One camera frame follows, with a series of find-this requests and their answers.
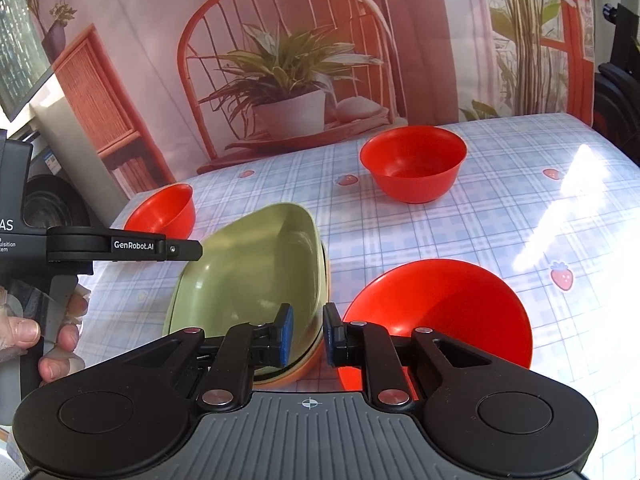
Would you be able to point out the green rectangular plate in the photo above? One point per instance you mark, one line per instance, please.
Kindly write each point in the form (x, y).
(249, 268)

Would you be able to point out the black exercise bike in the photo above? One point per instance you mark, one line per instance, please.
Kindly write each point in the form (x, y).
(616, 104)

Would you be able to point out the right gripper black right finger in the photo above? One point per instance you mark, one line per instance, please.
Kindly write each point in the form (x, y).
(395, 371)

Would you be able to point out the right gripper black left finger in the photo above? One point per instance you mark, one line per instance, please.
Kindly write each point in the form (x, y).
(217, 372)

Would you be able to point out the printed room backdrop cloth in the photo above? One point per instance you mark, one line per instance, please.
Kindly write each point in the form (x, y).
(165, 89)

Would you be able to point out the person's left hand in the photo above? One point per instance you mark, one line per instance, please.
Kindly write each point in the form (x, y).
(18, 335)

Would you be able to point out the large red bowl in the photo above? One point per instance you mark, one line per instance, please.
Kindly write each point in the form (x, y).
(455, 298)

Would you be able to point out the small red bowl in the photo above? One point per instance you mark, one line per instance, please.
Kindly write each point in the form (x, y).
(169, 211)

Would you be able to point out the blue plaid strawberry tablecloth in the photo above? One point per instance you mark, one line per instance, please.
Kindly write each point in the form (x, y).
(541, 201)

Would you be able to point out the medium red bowl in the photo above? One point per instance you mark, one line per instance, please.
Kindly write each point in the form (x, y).
(414, 164)

